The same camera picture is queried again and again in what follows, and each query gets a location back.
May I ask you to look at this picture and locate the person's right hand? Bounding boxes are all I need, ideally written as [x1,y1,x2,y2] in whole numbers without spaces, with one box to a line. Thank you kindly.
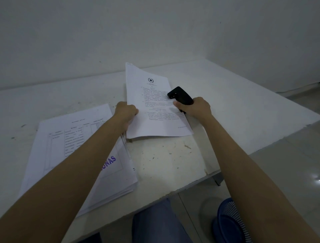
[173,97,213,121]

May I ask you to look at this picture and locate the person's left hand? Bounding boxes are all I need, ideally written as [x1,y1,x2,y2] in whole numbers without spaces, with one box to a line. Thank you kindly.
[114,101,139,132]

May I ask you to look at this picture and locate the black stapler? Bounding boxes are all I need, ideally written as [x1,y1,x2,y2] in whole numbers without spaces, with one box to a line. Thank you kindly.
[167,86,194,113]

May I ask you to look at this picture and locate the white printed paper document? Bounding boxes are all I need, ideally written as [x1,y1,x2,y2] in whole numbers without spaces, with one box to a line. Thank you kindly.
[125,62,194,140]

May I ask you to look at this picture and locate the person's left forearm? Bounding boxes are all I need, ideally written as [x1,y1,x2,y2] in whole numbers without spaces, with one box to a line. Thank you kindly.
[0,116,128,243]

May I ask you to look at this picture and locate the person's right forearm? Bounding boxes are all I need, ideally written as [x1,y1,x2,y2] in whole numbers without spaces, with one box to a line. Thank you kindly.
[198,114,320,243]

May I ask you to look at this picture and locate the stack of white printed papers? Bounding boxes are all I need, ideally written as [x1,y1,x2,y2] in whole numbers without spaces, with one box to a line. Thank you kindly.
[17,104,139,218]

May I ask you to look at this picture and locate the grey metal table leg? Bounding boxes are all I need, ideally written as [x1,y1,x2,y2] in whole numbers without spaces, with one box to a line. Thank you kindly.
[213,172,225,187]

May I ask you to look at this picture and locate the person's blue jeans leg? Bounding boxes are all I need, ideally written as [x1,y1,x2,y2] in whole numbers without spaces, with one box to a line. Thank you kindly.
[131,198,193,243]
[77,232,102,243]

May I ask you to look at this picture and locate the blue mesh waste basket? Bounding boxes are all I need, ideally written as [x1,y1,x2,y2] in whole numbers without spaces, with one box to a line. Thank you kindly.
[212,197,253,243]

